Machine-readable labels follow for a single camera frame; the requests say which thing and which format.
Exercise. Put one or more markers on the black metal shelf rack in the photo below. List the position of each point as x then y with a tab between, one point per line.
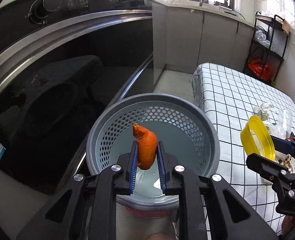
273	56

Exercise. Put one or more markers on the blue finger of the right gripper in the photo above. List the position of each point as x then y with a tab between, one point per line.
266	168
284	146

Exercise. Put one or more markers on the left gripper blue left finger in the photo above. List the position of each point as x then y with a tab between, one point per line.
128	163

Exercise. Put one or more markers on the orange cloth on rack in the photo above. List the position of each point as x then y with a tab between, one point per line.
286	27

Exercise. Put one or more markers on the clear plastic bags on shelf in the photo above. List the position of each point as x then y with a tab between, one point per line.
261	38

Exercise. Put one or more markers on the orange peel piece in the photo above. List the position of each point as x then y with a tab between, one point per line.
147	146

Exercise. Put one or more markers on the grey perforated trash basket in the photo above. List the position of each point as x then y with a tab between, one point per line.
185	131

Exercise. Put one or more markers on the yellow plastic lid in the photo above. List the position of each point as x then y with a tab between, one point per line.
255	138

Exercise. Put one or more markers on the checkered paper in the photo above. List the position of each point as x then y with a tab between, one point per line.
262	111

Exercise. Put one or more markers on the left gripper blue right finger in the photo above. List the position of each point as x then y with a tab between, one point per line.
166	163

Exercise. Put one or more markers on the clear plastic cup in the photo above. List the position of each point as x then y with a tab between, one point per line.
282	128

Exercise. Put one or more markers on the grey kitchen cabinets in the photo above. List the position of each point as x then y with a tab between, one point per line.
186	36

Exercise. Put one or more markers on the red plastic bag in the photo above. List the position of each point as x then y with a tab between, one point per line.
261	70

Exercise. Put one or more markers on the white checkered tablecloth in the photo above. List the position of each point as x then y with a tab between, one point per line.
228	98

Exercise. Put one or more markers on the black built-in oven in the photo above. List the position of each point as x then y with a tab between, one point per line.
61	63

